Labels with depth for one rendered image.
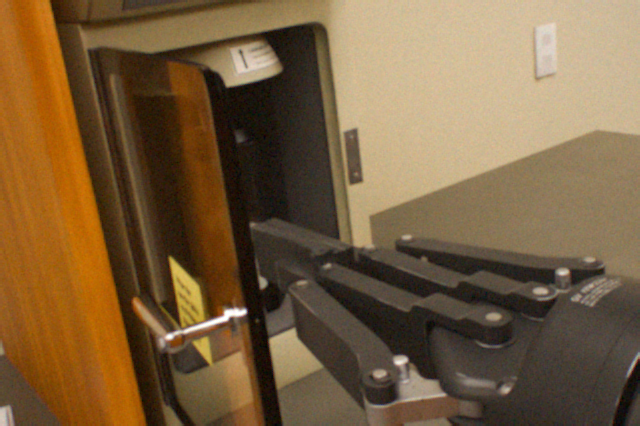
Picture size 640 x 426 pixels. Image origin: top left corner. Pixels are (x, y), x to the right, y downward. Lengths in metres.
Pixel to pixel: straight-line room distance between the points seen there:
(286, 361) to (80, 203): 0.38
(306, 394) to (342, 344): 0.69
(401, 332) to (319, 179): 0.70
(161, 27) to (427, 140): 0.93
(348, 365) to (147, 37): 0.58
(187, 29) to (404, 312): 0.58
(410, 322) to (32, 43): 0.46
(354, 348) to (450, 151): 1.44
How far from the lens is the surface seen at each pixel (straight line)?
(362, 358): 0.28
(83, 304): 0.75
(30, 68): 0.69
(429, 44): 1.64
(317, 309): 0.32
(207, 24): 0.85
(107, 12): 0.77
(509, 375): 0.27
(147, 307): 0.62
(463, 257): 0.35
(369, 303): 0.33
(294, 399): 0.97
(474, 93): 1.74
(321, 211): 1.03
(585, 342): 0.25
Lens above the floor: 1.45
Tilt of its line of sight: 18 degrees down
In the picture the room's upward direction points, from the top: 8 degrees counter-clockwise
